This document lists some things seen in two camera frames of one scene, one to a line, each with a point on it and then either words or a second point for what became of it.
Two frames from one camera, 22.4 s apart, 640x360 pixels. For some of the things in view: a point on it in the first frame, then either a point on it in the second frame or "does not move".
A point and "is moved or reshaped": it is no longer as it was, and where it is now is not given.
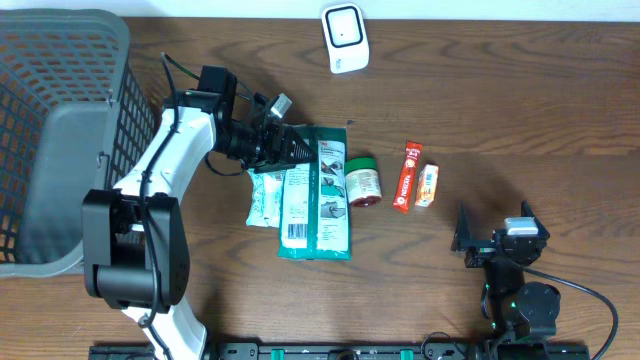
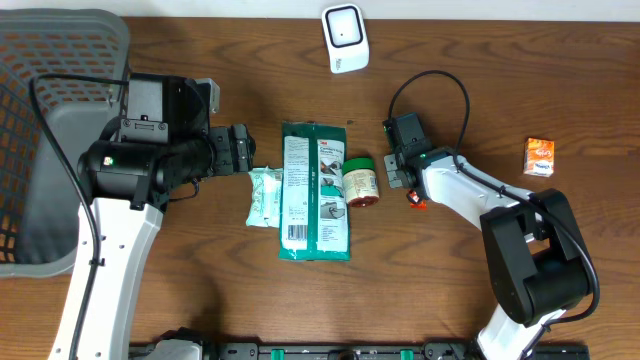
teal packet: [267, 198] does not move
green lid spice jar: [363, 181] does not move
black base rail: [377, 351] does not move
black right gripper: [480, 254] to [394, 177]
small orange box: [427, 185] is moved or reshaped
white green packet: [316, 208] does not move
